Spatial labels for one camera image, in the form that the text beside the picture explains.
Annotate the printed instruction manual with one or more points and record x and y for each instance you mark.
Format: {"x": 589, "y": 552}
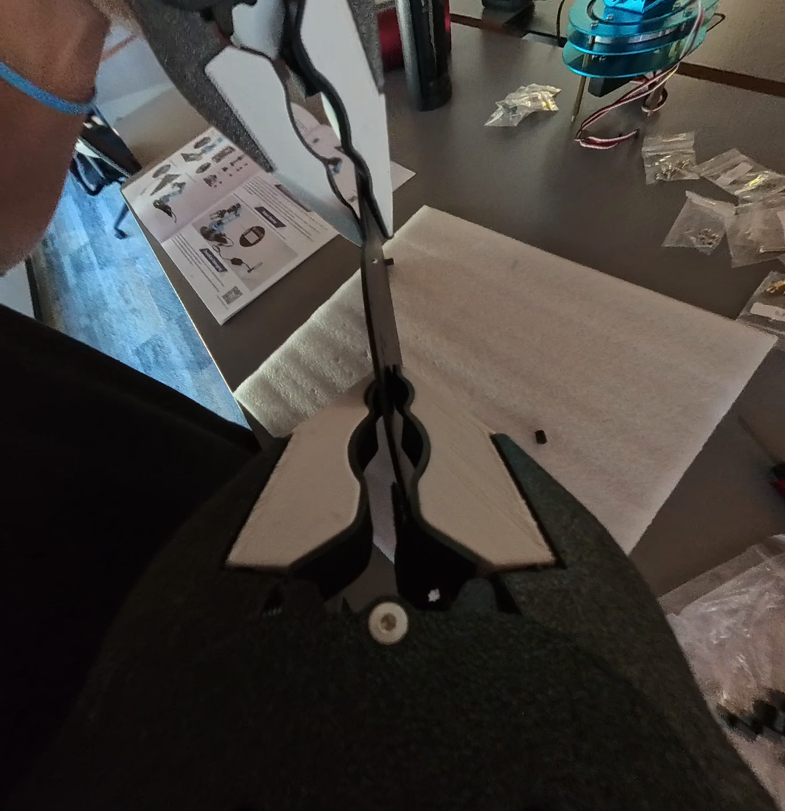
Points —
{"x": 240, "y": 222}

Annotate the blue toy robot arm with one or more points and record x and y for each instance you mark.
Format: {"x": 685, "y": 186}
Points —
{"x": 633, "y": 38}

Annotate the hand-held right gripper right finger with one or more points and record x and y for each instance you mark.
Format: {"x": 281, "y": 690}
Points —
{"x": 481, "y": 507}

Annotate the scattered small hardware bags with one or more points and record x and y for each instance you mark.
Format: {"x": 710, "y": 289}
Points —
{"x": 716, "y": 203}

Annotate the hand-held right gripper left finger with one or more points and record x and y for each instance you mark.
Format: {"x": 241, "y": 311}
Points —
{"x": 297, "y": 500}

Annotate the dark grey desk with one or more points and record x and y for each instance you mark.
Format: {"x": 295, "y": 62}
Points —
{"x": 525, "y": 190}

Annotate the maroon metal cylinder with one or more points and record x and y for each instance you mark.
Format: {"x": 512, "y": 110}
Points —
{"x": 387, "y": 38}

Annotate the black metal plate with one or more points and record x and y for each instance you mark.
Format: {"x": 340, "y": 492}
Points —
{"x": 383, "y": 304}

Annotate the person's left hand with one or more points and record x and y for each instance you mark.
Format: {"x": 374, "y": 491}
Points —
{"x": 44, "y": 31}

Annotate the black cylindrical tube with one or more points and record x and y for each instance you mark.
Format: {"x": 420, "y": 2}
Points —
{"x": 424, "y": 57}

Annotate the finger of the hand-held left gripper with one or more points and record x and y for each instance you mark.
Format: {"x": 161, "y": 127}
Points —
{"x": 361, "y": 127}
{"x": 253, "y": 101}

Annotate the large clear plastic bag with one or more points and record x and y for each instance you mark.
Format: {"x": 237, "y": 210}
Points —
{"x": 735, "y": 633}

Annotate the person's left forearm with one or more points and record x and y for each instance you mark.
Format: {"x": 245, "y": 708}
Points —
{"x": 25, "y": 177}

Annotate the white foam sheet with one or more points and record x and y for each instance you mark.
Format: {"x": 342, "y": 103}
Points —
{"x": 557, "y": 348}

